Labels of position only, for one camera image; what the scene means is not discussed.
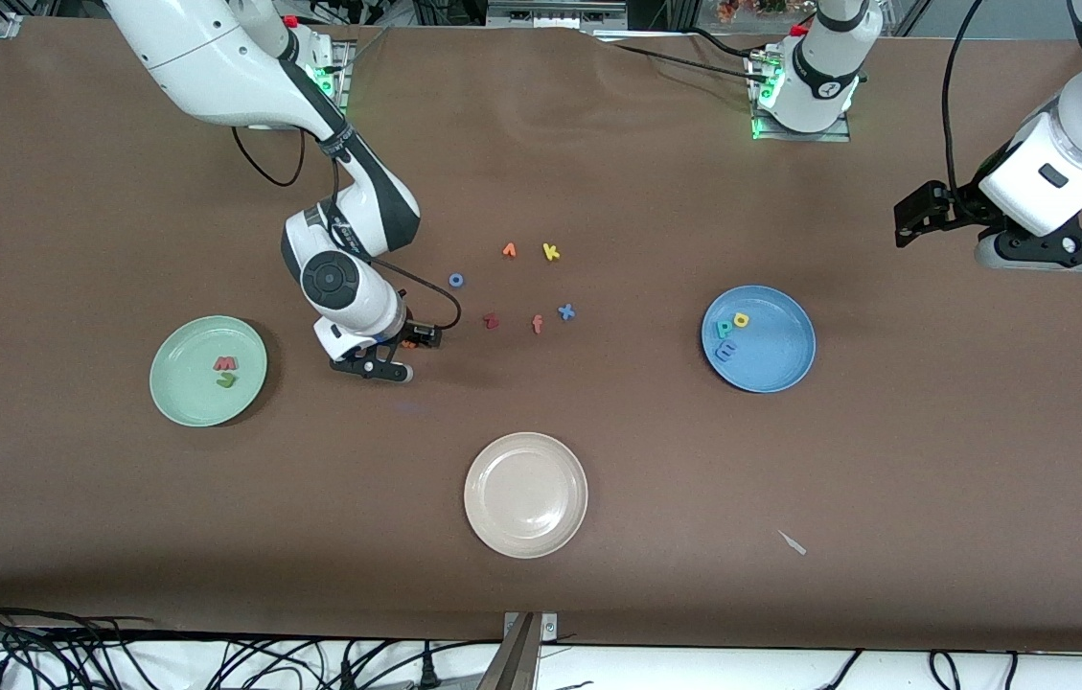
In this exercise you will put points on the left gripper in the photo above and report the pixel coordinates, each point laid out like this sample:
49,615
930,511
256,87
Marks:
960,204

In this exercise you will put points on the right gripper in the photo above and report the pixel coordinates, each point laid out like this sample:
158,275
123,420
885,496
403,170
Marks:
405,334

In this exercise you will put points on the pink foam letter w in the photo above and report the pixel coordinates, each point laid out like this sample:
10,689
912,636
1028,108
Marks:
225,363

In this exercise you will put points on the blue foam letter m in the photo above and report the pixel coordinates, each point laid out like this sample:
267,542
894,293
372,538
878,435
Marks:
725,353

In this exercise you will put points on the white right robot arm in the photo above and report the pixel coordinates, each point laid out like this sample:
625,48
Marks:
195,48

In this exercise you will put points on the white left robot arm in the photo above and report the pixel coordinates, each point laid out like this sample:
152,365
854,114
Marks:
828,96

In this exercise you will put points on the yellow foam letter k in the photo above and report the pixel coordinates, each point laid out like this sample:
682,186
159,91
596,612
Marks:
550,252

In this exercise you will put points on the beige plate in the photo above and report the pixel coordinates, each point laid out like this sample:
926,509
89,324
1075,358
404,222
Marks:
526,495

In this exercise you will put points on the blue plate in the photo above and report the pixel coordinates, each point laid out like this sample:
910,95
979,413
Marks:
775,355

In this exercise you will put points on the green plate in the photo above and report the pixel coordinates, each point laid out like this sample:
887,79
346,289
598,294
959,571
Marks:
186,383

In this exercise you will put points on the small white paper scrap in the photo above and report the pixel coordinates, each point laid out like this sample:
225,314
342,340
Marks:
792,542

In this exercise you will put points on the metal table edge bracket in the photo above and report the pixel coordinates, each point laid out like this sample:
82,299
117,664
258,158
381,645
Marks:
521,652

